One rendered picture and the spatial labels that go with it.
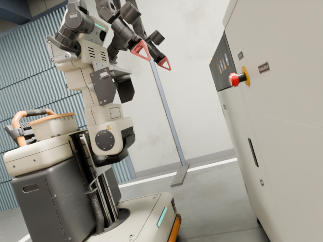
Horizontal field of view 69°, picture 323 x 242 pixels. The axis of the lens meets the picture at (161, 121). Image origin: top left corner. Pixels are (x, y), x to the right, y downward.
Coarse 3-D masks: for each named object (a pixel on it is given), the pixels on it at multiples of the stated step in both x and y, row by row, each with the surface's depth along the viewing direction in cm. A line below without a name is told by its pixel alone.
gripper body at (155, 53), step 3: (153, 48) 133; (156, 48) 133; (150, 51) 133; (153, 51) 133; (156, 51) 132; (159, 51) 133; (150, 54) 134; (153, 54) 133; (156, 54) 132; (159, 54) 130; (153, 57) 134; (156, 57) 130; (159, 57) 133; (153, 60) 131; (156, 60) 132
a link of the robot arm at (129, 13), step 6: (126, 6) 91; (132, 6) 89; (102, 12) 91; (108, 12) 91; (120, 12) 92; (126, 12) 90; (132, 12) 90; (138, 12) 90; (108, 18) 91; (114, 18) 93; (126, 18) 91; (132, 18) 91; (132, 24) 93
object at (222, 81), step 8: (216, 48) 92; (224, 48) 76; (216, 56) 98; (224, 56) 80; (216, 64) 105; (216, 72) 113; (224, 72) 89; (232, 72) 75; (216, 80) 122; (224, 80) 95; (224, 88) 109
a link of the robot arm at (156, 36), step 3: (156, 30) 132; (153, 33) 132; (156, 33) 132; (159, 33) 131; (141, 36) 132; (150, 36) 133; (153, 36) 133; (156, 36) 131; (159, 36) 131; (162, 36) 131; (144, 39) 132; (147, 39) 133; (153, 39) 132; (156, 39) 131; (159, 39) 132; (162, 39) 132; (156, 42) 132; (159, 42) 133
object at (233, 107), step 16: (224, 96) 110; (240, 96) 74; (224, 112) 130; (240, 112) 82; (240, 128) 93; (240, 144) 106; (240, 160) 125; (256, 160) 79; (256, 176) 90; (256, 192) 102; (256, 208) 120; (272, 208) 78; (272, 224) 87; (272, 240) 99
